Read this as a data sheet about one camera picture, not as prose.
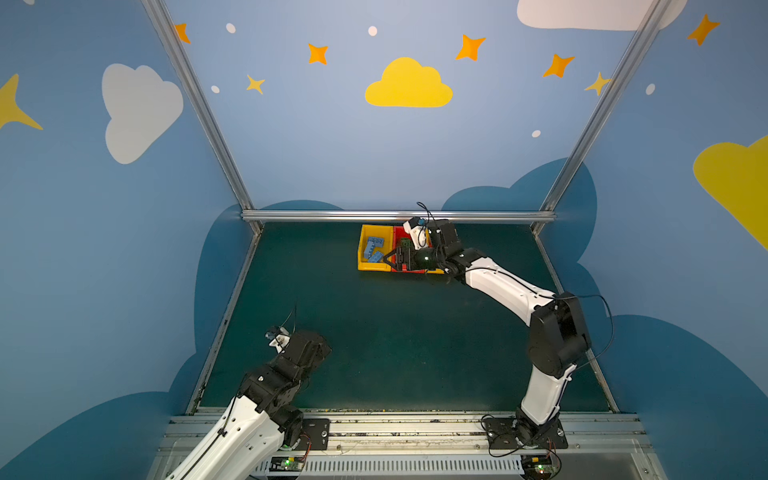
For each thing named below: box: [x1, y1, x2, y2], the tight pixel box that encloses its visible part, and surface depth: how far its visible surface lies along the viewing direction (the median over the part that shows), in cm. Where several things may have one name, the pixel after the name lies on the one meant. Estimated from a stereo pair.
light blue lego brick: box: [364, 237, 385, 263], surface depth 116 cm
